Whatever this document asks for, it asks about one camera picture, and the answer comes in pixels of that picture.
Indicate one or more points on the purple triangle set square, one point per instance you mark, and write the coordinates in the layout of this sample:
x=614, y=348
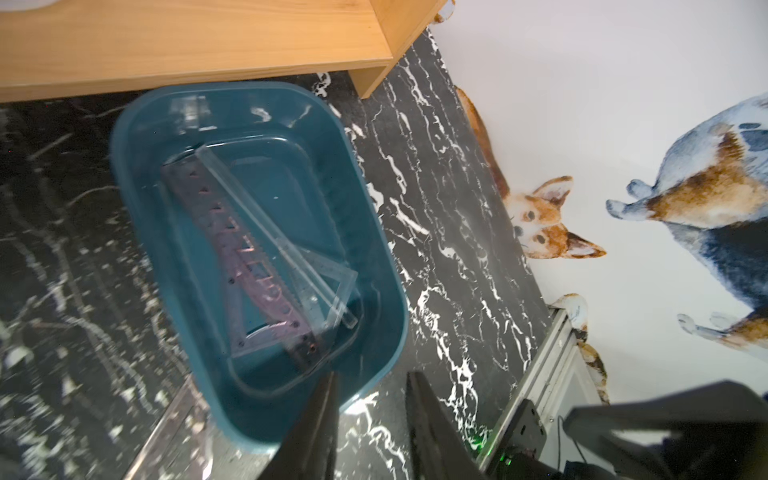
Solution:
x=244, y=340

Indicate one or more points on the teal plastic storage box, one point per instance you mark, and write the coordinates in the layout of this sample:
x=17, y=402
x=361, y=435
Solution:
x=290, y=152

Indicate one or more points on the clear straight stencil ruler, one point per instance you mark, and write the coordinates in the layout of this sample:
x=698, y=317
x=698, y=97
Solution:
x=323, y=288

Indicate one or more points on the wooden desk shelf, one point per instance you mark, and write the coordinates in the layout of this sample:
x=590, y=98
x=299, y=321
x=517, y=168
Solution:
x=52, y=49

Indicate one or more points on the clear plain straight ruler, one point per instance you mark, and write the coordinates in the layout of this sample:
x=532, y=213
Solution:
x=264, y=230

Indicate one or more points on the clear triangle set square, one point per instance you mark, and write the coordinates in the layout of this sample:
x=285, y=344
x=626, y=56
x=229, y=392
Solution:
x=180, y=445

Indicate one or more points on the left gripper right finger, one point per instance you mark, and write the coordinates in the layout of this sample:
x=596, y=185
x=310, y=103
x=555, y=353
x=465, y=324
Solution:
x=437, y=451

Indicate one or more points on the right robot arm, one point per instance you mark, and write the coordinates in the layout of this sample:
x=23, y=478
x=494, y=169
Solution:
x=718, y=431

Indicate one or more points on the pink straight stencil ruler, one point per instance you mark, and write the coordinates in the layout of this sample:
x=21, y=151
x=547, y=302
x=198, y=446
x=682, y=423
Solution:
x=240, y=256

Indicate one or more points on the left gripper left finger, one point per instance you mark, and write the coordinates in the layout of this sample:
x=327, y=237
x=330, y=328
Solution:
x=309, y=450

